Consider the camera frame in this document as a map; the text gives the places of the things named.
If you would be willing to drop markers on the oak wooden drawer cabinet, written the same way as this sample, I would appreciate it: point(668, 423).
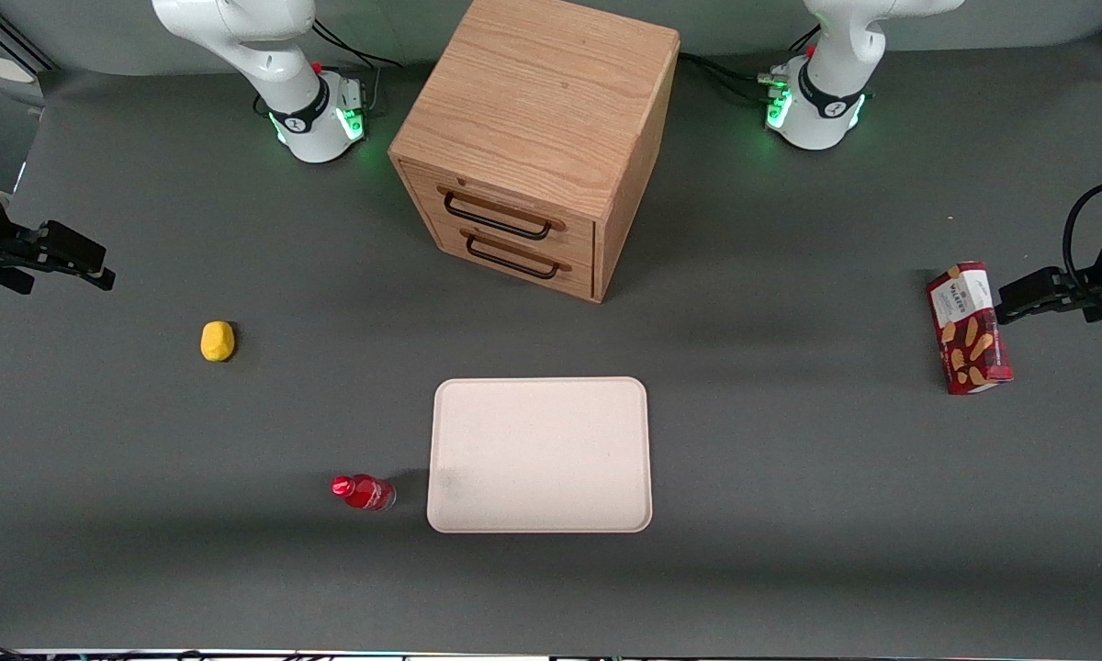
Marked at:
point(542, 92)

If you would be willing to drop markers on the beige rectangular plastic tray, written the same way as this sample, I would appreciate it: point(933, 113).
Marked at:
point(539, 454)

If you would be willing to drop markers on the small white flat object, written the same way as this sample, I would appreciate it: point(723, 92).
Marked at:
point(9, 70)

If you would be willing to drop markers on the red Walkers biscuit box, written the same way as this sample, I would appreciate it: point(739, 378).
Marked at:
point(969, 330)

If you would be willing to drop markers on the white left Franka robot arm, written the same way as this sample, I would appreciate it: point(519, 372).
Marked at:
point(826, 101)

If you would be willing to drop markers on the wooden drawer front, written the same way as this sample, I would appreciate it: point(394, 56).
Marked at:
point(551, 271)
point(514, 197)

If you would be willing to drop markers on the yellow lemon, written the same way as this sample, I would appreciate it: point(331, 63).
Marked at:
point(217, 341)

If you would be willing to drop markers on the black aluminium frame rail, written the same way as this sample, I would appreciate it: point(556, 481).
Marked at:
point(28, 46)

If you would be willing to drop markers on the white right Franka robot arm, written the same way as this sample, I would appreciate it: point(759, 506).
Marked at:
point(285, 64)

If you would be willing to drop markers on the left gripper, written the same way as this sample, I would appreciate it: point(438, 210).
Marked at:
point(1094, 288)

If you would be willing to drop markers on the small red coke bottle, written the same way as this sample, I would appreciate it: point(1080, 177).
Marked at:
point(367, 494)

